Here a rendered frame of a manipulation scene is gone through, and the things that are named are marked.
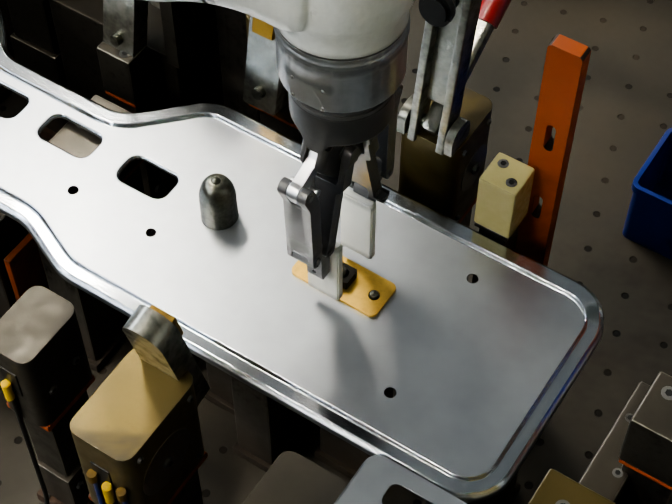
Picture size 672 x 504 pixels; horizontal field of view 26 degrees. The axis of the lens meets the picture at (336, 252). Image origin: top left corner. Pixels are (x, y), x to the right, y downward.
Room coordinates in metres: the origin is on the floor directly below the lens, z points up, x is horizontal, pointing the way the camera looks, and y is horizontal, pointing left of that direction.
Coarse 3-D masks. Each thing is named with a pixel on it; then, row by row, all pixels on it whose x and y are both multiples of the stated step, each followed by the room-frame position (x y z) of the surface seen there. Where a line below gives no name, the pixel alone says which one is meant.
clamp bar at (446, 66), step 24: (432, 0) 0.79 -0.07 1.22; (456, 0) 0.81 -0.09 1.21; (480, 0) 0.82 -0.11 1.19; (432, 24) 0.79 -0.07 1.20; (456, 24) 0.82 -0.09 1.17; (432, 48) 0.82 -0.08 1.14; (456, 48) 0.80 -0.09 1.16; (432, 72) 0.82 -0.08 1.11; (456, 72) 0.80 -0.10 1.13; (432, 96) 0.81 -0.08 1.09; (456, 96) 0.80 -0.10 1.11
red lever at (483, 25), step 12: (492, 0) 0.88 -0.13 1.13; (504, 0) 0.88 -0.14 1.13; (480, 12) 0.87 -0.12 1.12; (492, 12) 0.87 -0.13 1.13; (504, 12) 0.88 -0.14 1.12; (480, 24) 0.87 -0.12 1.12; (492, 24) 0.86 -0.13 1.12; (480, 36) 0.86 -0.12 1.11; (480, 48) 0.85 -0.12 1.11; (468, 72) 0.83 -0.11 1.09; (432, 108) 0.81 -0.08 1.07; (432, 120) 0.80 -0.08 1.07; (432, 132) 0.80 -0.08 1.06
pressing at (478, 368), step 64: (0, 64) 0.93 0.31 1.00; (0, 128) 0.85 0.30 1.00; (128, 128) 0.85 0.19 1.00; (192, 128) 0.85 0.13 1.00; (256, 128) 0.85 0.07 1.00; (0, 192) 0.78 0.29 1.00; (64, 192) 0.78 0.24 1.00; (128, 192) 0.78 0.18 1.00; (192, 192) 0.78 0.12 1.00; (256, 192) 0.78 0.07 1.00; (64, 256) 0.71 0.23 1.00; (128, 256) 0.71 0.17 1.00; (192, 256) 0.71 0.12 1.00; (256, 256) 0.71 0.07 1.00; (384, 256) 0.71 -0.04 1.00; (448, 256) 0.71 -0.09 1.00; (512, 256) 0.71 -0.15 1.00; (192, 320) 0.65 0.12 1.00; (256, 320) 0.65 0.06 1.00; (320, 320) 0.65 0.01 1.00; (384, 320) 0.65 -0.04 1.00; (448, 320) 0.65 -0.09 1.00; (512, 320) 0.65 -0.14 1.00; (576, 320) 0.65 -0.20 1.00; (256, 384) 0.59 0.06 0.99; (320, 384) 0.59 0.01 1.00; (384, 384) 0.59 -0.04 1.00; (448, 384) 0.59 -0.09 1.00; (512, 384) 0.59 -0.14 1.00; (384, 448) 0.53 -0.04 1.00; (448, 448) 0.53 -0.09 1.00; (512, 448) 0.53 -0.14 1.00
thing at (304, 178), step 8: (312, 152) 0.66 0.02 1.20; (312, 160) 0.66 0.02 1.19; (304, 168) 0.65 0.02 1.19; (312, 168) 0.65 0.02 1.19; (296, 176) 0.65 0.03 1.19; (304, 176) 0.65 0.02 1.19; (312, 176) 0.65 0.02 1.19; (296, 184) 0.64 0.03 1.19; (304, 184) 0.64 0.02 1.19; (312, 184) 0.65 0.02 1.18; (288, 192) 0.64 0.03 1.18; (296, 192) 0.63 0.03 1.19; (296, 200) 0.63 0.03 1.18
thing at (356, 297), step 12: (300, 264) 0.70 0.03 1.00; (348, 264) 0.70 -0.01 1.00; (300, 276) 0.69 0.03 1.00; (348, 276) 0.68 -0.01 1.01; (360, 276) 0.69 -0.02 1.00; (372, 276) 0.69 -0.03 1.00; (348, 288) 0.68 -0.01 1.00; (360, 288) 0.68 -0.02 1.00; (372, 288) 0.68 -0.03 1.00; (384, 288) 0.68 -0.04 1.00; (348, 300) 0.67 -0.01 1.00; (360, 300) 0.67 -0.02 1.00; (372, 300) 0.67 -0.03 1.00; (384, 300) 0.67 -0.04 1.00; (360, 312) 0.66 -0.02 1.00; (372, 312) 0.65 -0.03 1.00
